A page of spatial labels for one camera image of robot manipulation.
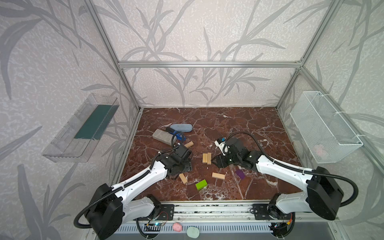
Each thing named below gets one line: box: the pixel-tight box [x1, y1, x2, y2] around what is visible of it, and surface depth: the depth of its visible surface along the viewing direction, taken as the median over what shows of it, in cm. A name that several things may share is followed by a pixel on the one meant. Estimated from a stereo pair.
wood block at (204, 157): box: [202, 153, 208, 163], surface depth 93 cm
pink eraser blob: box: [173, 222, 183, 232], surface depth 70 cm
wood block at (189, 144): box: [184, 141, 194, 148], surface depth 101 cm
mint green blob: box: [186, 226, 200, 239], surface depth 68 cm
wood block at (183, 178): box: [179, 173, 188, 184], surface depth 86 cm
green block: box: [195, 179, 208, 191], surface depth 83 cm
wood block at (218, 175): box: [212, 172, 226, 180], surface depth 86 cm
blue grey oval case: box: [170, 123, 193, 133], surface depth 107 cm
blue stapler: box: [166, 127, 186, 141], surface depth 104 cm
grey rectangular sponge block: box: [152, 129, 177, 146], surface depth 103 cm
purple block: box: [235, 169, 245, 180], surface depth 88 cm
